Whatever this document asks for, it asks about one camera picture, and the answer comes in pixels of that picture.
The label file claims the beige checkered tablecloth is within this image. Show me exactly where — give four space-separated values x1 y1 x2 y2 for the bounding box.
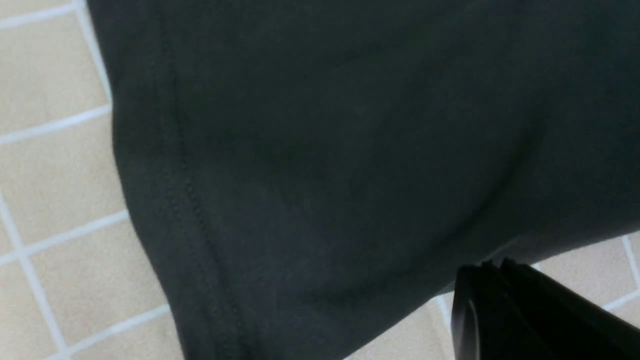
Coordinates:
0 0 639 360

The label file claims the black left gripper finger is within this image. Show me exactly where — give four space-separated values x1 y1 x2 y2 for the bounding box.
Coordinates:
451 259 640 360

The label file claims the dark gray long-sleeve top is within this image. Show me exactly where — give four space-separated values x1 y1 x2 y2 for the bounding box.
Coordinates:
87 0 640 360

